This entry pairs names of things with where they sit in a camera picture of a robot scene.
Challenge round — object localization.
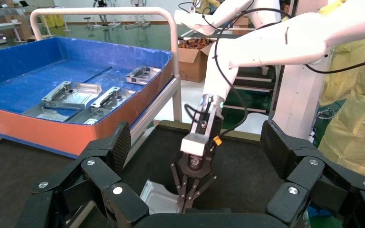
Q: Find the person in yellow coverall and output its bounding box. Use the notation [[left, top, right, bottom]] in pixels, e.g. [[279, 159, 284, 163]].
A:
[[317, 0, 365, 181]]

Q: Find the white workbench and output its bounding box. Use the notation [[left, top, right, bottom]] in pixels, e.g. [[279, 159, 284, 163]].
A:
[[0, 21, 24, 50]]

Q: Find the white robot torso column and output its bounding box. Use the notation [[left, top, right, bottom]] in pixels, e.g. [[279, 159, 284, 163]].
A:
[[272, 0, 333, 141]]

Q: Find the black tray container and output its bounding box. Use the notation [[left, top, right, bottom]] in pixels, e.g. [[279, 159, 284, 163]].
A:
[[119, 119, 299, 221]]

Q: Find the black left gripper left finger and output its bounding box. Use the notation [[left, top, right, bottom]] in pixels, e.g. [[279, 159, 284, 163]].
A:
[[15, 122, 150, 228]]

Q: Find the blue corrugated plastic bin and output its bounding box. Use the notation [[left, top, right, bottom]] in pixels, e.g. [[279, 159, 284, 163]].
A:
[[0, 37, 174, 159]]

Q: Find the long black arm cable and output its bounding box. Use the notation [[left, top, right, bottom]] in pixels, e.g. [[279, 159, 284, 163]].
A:
[[212, 7, 365, 140]]

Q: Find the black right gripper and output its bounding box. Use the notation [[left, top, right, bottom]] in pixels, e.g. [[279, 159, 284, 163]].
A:
[[170, 108, 224, 214]]

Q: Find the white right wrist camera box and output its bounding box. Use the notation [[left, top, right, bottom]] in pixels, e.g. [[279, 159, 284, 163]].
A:
[[180, 94, 224, 157]]

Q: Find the white tubular handrail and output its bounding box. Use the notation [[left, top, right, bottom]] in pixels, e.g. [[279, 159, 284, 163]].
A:
[[29, 6, 181, 78]]

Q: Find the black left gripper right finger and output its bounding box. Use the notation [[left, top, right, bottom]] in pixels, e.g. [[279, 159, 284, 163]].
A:
[[260, 120, 365, 228]]

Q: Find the short black camera cable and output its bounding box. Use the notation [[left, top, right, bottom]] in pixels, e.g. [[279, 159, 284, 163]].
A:
[[183, 95, 213, 127]]

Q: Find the aluminium table frame rail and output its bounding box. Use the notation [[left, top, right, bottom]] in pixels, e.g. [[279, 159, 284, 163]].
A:
[[66, 75, 184, 228]]

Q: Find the brown cardboard box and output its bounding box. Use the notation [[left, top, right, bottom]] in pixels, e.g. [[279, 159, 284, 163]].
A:
[[177, 38, 217, 84]]

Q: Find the flat stamped metal plate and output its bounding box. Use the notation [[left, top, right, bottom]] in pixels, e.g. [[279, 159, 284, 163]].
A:
[[65, 107, 108, 125], [21, 101, 80, 123]]

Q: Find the metal bracket with raised sides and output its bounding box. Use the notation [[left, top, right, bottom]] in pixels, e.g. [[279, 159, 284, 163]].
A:
[[41, 81, 103, 110], [126, 65, 162, 86], [89, 86, 137, 117], [139, 179, 183, 216]]

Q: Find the black table mat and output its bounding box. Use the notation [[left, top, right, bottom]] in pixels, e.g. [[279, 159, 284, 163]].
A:
[[0, 138, 86, 228]]

